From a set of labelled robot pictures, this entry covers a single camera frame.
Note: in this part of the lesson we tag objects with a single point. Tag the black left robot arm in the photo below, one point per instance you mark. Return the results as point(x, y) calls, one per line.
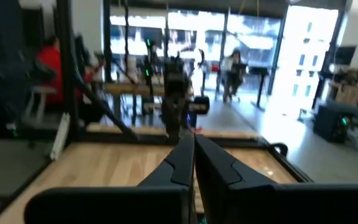
point(174, 68)

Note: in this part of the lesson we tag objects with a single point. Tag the black monitor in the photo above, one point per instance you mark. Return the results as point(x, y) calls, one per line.
point(345, 56)

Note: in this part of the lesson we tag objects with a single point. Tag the silver aluminium extrusion bar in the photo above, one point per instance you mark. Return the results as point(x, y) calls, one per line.
point(60, 137)

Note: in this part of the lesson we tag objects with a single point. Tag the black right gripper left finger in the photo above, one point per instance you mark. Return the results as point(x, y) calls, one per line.
point(166, 180)

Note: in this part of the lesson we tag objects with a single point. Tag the black computer case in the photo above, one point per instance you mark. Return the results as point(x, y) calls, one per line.
point(331, 124)

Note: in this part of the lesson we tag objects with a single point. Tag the grey office chair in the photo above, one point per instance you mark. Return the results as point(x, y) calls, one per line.
point(42, 90)

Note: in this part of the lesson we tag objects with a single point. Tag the black robot arm green light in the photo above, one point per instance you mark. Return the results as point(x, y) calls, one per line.
point(148, 62)

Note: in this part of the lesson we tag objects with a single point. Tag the person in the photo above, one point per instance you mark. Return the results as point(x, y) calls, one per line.
point(51, 62)
point(233, 74)

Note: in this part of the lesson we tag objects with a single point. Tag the wooden workbench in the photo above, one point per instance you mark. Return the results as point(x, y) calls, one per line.
point(129, 89)

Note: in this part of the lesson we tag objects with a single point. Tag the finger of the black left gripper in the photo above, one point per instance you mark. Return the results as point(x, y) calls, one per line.
point(199, 105)

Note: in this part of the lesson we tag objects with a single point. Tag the black standing desk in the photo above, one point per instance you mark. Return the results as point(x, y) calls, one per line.
point(261, 71)

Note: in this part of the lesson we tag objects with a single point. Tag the wooden desk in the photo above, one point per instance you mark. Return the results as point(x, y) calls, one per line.
point(353, 90)

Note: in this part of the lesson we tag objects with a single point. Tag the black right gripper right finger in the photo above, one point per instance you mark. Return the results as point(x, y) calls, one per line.
point(228, 183)

